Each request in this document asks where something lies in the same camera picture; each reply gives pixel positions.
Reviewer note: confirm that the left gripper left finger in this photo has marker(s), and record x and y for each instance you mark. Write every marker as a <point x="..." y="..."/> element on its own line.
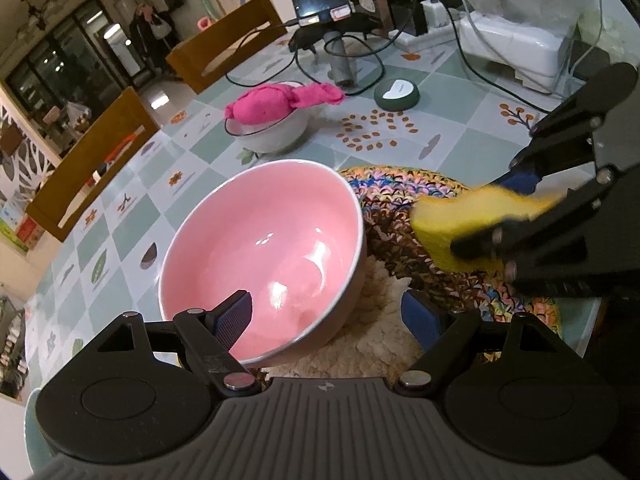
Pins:
<point x="208" y="337"/>

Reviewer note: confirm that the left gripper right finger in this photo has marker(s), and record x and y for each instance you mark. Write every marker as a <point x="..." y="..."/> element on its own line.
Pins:
<point x="451" y="343"/>

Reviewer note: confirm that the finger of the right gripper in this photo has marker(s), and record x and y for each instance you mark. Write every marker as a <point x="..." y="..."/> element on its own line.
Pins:
<point x="563" y="139"/>
<point x="587" y="245"/>

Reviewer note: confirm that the yellow sponge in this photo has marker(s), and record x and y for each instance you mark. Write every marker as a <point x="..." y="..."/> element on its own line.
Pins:
<point x="437" y="222"/>

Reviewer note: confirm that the pink ceramic bowl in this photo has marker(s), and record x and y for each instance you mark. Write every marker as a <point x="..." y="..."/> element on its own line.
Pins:
<point x="291" y="234"/>

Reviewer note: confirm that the white bowl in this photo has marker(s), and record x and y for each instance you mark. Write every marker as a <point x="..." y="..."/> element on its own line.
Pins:
<point x="272" y="137"/>

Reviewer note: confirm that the white power strip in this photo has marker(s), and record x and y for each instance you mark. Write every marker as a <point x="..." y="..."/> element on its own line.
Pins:
<point x="536" y="55"/>

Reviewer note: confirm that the colourful woven placemat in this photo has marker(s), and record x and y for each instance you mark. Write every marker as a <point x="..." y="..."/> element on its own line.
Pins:
<point x="374" y="341"/>

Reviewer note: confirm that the shoe rack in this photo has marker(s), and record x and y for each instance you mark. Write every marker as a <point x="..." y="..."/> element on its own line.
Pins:
<point x="13" y="363"/>

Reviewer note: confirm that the light blue plate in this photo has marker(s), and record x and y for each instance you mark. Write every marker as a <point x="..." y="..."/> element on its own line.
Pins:
<point x="37" y="449"/>

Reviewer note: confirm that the patterned tablecloth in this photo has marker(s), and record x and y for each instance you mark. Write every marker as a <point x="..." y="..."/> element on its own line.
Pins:
<point x="472" y="118"/>

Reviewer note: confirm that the left wooden chair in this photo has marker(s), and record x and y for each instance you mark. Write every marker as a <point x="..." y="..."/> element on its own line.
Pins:
<point x="80" y="177"/>

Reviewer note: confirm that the wooden chair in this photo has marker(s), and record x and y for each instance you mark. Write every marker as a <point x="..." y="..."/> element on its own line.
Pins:
<point x="80" y="177"/>
<point x="217" y="50"/>

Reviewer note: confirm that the pink cloth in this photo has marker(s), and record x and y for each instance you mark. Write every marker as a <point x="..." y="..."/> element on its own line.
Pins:
<point x="273" y="102"/>

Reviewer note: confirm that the right wooden chair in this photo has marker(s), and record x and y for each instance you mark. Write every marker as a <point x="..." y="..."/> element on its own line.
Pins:
<point x="217" y="50"/>

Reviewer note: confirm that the phone on stand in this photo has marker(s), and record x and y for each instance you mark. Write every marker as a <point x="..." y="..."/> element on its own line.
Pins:
<point x="330" y="20"/>

